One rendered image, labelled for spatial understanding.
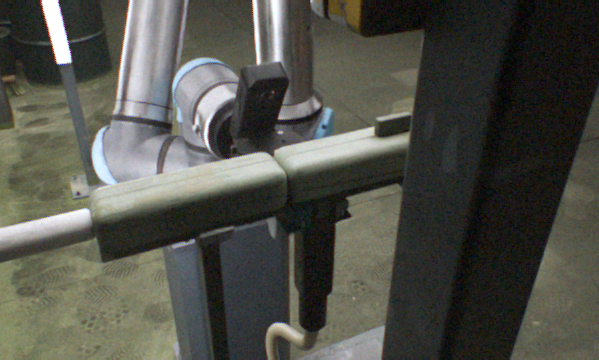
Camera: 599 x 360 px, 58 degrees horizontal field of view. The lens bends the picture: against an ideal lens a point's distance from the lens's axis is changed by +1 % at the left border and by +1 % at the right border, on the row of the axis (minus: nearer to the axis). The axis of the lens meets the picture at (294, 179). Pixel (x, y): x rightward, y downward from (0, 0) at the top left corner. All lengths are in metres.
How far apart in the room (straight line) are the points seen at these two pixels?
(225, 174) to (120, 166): 0.41
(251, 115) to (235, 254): 0.72
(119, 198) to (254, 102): 0.19
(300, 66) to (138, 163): 0.39
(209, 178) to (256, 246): 0.84
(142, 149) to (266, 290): 0.66
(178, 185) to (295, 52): 0.63
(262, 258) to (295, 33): 0.55
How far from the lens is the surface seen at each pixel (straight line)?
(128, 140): 0.82
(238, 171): 0.44
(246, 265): 1.29
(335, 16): 0.28
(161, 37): 0.84
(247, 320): 1.41
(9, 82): 3.87
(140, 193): 0.42
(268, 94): 0.54
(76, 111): 2.50
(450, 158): 0.27
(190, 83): 0.72
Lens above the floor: 1.37
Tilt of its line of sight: 32 degrees down
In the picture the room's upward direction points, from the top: straight up
